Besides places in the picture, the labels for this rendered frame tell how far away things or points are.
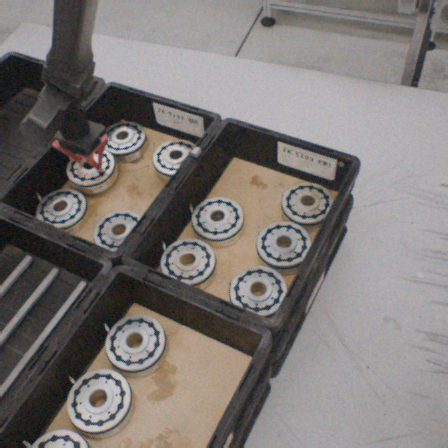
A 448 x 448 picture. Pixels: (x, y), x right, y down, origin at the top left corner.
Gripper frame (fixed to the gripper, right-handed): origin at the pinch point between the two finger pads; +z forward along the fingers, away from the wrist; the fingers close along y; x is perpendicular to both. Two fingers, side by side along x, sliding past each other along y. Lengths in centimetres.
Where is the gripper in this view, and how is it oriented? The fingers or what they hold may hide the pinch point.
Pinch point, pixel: (89, 161)
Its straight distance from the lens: 117.9
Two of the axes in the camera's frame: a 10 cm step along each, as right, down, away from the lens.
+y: 8.8, 3.3, -3.4
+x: 4.7, -7.4, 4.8
